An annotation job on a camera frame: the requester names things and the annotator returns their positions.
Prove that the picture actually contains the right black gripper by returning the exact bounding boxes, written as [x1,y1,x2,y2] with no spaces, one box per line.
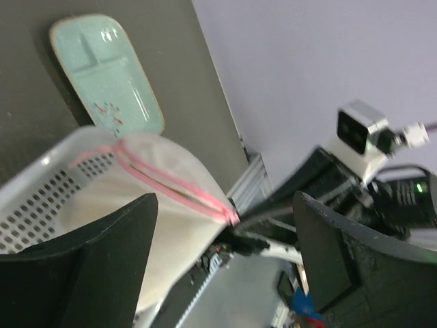
[218,147,436,255]

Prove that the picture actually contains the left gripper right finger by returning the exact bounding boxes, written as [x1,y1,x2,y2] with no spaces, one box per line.
[293,192,436,327]

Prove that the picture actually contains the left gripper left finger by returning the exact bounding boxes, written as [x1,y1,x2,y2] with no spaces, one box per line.
[1,193,158,327]

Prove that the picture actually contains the white plastic perforated basket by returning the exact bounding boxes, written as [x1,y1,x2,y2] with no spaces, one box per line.
[1,126,117,254]

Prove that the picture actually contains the light green divided tray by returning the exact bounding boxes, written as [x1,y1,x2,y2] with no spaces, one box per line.
[49,14,165,137]

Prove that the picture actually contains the grey slotted cable duct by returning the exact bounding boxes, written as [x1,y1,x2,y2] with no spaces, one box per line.
[175,253,223,328]

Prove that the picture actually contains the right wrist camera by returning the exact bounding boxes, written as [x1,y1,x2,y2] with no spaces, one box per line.
[326,100,436,185]

